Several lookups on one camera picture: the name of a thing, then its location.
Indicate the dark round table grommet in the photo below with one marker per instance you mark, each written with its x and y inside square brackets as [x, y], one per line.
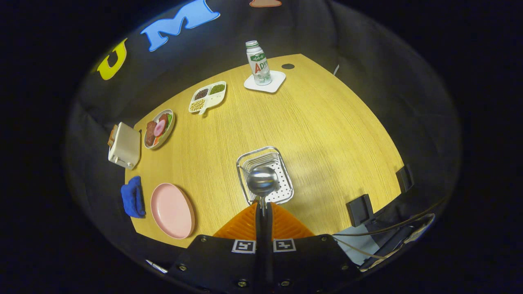
[288, 66]

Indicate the metal spoon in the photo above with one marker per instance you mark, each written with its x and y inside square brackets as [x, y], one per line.
[261, 179]

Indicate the white green drink bottle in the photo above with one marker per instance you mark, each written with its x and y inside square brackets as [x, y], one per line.
[258, 63]

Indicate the black table clamp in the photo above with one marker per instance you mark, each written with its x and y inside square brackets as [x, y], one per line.
[404, 178]
[359, 210]

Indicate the toast slice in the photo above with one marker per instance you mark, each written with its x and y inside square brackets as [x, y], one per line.
[112, 135]

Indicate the white divided dish of beans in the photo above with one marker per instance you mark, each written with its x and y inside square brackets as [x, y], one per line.
[207, 97]

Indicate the plate of meat and vegetables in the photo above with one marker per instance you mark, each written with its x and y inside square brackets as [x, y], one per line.
[158, 128]

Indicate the pink plate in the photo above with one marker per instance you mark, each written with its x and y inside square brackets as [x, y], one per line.
[171, 210]

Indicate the black backdrop cloth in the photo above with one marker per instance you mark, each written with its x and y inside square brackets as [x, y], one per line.
[367, 81]

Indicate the blue cloth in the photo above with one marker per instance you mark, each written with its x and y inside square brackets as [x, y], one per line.
[132, 198]

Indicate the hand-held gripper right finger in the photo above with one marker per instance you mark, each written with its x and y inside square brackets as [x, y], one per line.
[314, 261]

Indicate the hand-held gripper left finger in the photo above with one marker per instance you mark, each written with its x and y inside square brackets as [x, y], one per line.
[216, 261]

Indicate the white square coaster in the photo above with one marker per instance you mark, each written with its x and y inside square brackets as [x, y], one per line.
[278, 79]

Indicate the dark metal frame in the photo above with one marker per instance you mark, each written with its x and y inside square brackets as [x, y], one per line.
[388, 245]

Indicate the cream toaster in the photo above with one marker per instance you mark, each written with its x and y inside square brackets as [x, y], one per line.
[126, 147]

